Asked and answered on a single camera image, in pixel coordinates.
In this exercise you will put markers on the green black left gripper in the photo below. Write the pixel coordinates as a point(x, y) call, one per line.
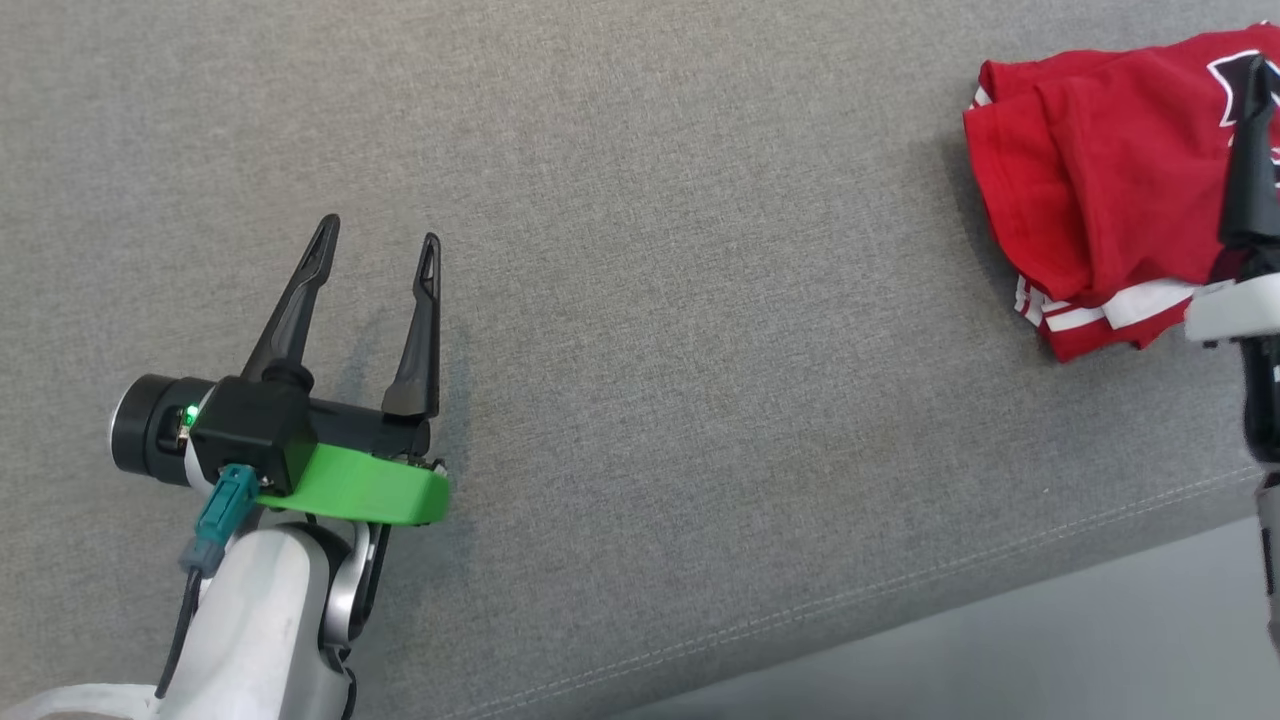
point(370, 490)

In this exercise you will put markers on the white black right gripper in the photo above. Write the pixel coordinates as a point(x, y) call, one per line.
point(1240, 310)

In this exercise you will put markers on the red jersey with striped cuffs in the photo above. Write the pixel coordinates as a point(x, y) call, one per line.
point(1100, 170)

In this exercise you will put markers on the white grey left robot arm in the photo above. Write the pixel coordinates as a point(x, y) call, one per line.
point(260, 620)

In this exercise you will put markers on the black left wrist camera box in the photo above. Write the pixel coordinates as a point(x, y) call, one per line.
point(250, 425)

